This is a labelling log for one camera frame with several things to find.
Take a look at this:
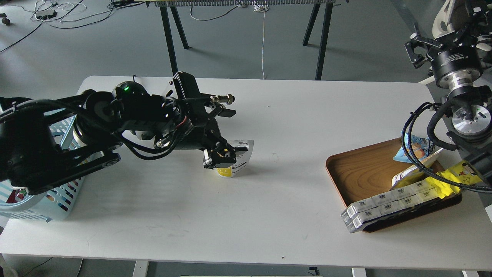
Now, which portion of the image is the brown wooden tray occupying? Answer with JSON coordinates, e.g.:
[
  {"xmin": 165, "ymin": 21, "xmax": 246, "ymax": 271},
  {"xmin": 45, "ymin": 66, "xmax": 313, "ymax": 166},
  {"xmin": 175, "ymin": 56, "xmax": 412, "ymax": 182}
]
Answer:
[{"xmin": 326, "ymin": 138, "xmax": 462, "ymax": 228}]

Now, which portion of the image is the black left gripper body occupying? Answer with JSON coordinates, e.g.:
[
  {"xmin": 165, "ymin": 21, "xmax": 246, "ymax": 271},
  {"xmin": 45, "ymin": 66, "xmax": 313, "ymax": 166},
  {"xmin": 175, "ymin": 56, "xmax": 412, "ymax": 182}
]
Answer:
[{"xmin": 153, "ymin": 71, "xmax": 236, "ymax": 151}]

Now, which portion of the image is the white boxed snack pack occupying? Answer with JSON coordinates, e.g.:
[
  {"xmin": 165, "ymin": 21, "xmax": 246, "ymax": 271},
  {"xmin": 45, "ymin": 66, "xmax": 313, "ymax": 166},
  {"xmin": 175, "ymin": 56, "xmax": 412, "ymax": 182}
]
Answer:
[{"xmin": 341, "ymin": 180, "xmax": 440, "ymax": 233}]

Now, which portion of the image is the white red snack in basket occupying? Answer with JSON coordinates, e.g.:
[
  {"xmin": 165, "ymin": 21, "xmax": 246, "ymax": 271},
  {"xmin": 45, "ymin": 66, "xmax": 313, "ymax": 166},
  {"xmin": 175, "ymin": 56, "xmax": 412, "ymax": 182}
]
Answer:
[{"xmin": 6, "ymin": 189, "xmax": 27, "ymax": 204}]

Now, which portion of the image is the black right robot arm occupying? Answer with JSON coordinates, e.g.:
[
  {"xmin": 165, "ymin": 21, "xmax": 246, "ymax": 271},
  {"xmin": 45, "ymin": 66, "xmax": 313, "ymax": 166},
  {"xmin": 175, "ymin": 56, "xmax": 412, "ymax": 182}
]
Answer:
[{"xmin": 405, "ymin": 0, "xmax": 491, "ymax": 184}]

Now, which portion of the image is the light blue plastic basket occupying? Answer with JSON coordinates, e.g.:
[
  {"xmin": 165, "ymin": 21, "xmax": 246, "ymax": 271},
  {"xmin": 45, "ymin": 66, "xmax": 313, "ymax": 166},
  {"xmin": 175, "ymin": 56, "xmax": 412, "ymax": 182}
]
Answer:
[{"xmin": 0, "ymin": 117, "xmax": 84, "ymax": 222}]

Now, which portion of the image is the white hanging cable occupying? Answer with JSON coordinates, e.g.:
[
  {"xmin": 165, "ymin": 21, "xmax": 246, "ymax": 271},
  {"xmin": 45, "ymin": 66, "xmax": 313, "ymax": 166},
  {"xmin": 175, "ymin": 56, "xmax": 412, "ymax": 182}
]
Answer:
[{"xmin": 253, "ymin": 4, "xmax": 269, "ymax": 80}]

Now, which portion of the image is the black barcode scanner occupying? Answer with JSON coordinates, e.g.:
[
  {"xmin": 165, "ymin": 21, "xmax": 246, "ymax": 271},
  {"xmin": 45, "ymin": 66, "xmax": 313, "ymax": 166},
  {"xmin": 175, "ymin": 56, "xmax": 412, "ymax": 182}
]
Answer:
[{"xmin": 112, "ymin": 74, "xmax": 149, "ymax": 99}]

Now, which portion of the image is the blue snack bag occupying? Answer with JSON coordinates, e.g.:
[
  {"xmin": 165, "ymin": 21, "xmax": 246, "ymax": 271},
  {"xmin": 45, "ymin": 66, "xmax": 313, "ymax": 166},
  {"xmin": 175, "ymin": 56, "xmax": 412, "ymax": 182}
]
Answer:
[{"xmin": 392, "ymin": 133, "xmax": 435, "ymax": 164}]

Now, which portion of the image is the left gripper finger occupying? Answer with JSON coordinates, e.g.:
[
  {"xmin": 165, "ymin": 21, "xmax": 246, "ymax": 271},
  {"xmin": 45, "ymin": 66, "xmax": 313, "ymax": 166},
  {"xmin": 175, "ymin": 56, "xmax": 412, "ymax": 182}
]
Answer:
[
  {"xmin": 203, "ymin": 149, "xmax": 236, "ymax": 169},
  {"xmin": 214, "ymin": 140, "xmax": 248, "ymax": 155}
]

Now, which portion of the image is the black legged background table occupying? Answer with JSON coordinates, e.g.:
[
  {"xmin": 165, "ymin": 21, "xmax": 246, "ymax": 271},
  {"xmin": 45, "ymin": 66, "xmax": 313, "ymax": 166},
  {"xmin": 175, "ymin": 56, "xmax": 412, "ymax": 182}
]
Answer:
[{"xmin": 146, "ymin": 0, "xmax": 339, "ymax": 81}]

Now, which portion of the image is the yellow cartoon snack bag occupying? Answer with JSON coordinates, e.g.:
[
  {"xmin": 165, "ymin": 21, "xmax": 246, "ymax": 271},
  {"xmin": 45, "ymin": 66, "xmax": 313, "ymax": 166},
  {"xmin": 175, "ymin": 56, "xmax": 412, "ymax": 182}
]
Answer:
[{"xmin": 424, "ymin": 161, "xmax": 482, "ymax": 199}]

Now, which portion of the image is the yellow white snack pouch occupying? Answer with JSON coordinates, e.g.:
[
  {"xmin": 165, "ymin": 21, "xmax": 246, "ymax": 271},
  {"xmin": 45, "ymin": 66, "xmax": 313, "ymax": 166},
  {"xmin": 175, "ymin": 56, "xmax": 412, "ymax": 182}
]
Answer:
[{"xmin": 216, "ymin": 140, "xmax": 254, "ymax": 178}]

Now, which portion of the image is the floor cables and power strip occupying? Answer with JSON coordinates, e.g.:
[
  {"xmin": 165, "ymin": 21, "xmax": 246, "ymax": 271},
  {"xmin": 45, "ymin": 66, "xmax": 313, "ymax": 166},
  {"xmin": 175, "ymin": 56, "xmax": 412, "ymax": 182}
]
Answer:
[{"xmin": 0, "ymin": 0, "xmax": 146, "ymax": 52}]

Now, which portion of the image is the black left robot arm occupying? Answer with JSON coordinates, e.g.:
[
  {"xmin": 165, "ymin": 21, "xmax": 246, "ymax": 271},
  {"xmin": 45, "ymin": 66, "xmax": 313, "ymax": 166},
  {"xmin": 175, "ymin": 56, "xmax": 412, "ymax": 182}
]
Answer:
[{"xmin": 1, "ymin": 71, "xmax": 248, "ymax": 196}]

